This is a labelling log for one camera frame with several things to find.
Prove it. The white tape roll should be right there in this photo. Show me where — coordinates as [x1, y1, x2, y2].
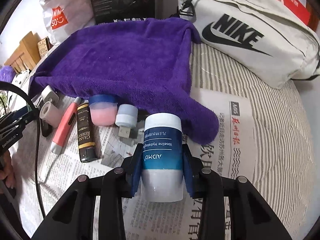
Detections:
[40, 102, 63, 128]

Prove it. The brown patterned box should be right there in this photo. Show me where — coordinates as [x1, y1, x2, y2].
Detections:
[37, 37, 53, 58]

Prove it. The white spotted pillow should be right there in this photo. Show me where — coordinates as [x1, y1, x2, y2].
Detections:
[11, 70, 31, 89]

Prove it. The pink white pen device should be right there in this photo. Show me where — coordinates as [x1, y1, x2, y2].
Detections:
[50, 97, 81, 155]

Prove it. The black cable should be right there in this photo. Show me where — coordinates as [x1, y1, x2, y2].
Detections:
[0, 81, 47, 219]

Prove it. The black headset box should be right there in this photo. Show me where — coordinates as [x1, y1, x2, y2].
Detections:
[91, 0, 156, 24]

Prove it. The newspaper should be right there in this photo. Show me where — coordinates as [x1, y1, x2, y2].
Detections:
[11, 88, 257, 239]

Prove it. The purple towel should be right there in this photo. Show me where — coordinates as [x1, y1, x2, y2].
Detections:
[29, 17, 219, 145]

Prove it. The left hand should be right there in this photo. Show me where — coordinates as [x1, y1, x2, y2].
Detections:
[1, 150, 16, 189]

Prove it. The pink jar blue lid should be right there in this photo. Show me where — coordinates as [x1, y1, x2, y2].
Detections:
[88, 94, 118, 126]

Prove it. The black gold lighter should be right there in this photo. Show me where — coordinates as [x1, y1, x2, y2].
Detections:
[77, 102, 97, 163]

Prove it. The white blue Vaseline bottle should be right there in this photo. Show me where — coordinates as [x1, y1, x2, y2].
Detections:
[142, 113, 183, 203]

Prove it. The white charger plug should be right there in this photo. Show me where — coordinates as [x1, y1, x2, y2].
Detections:
[41, 85, 60, 105]

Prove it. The white Nike bag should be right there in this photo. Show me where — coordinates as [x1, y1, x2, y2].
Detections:
[178, 0, 319, 88]

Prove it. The purple plush toy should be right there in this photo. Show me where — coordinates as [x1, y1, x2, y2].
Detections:
[0, 66, 16, 83]

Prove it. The wooden headboard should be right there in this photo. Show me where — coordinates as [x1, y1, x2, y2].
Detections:
[4, 31, 41, 74]

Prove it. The white Miniso plastic bag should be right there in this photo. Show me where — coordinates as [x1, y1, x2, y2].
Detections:
[40, 0, 93, 44]

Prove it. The white USB night light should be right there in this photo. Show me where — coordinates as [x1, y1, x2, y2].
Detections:
[115, 104, 138, 139]

